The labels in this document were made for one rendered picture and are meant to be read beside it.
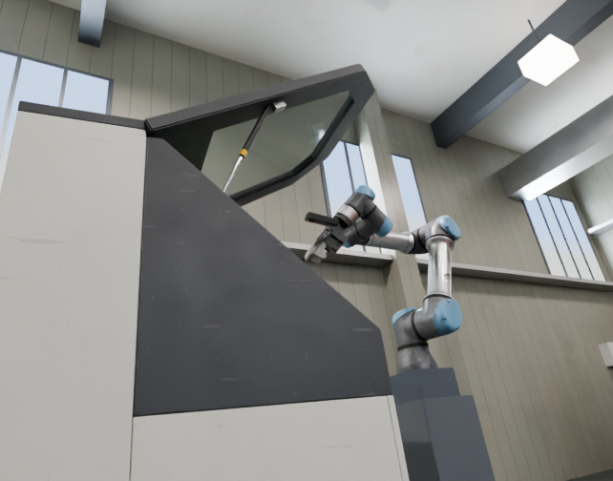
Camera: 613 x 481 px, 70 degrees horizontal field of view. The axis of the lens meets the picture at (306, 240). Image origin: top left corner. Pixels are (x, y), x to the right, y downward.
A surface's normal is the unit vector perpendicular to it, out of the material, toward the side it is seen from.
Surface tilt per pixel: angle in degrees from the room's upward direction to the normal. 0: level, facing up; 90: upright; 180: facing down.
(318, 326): 90
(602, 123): 90
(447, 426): 90
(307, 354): 90
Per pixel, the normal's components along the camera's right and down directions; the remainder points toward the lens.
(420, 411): -0.87, -0.11
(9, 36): 0.47, -0.42
